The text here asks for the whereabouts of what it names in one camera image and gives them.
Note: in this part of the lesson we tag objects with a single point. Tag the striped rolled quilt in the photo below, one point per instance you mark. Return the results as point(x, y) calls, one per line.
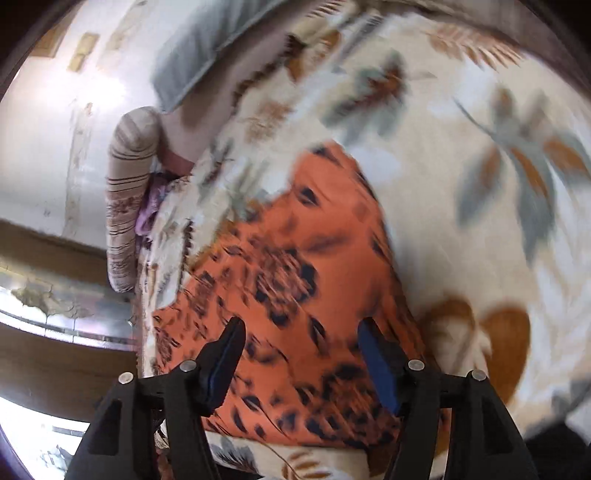
point(127, 194)

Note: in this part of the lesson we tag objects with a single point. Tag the purple cloth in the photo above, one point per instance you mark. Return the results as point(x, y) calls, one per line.
point(147, 207)

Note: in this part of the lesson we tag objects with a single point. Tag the stained glass door panel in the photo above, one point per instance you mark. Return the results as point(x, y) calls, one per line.
point(55, 314)

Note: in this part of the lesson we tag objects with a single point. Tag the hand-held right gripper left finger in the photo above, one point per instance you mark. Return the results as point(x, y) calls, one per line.
point(221, 369)

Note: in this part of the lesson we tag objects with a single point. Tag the orange black floral shirt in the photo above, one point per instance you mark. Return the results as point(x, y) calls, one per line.
point(323, 240)

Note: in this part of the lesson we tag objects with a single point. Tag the pink bed sheet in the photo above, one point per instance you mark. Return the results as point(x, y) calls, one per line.
point(203, 124)

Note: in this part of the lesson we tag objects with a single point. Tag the wooden door frame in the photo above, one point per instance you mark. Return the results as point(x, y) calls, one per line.
point(55, 364)

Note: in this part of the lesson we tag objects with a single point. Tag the grey pillow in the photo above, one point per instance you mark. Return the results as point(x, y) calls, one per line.
point(198, 55)

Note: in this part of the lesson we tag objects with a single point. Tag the cream leaf print blanket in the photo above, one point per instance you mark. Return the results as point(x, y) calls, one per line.
point(461, 207)

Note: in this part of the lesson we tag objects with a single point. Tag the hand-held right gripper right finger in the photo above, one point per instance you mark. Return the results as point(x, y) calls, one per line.
point(378, 364)

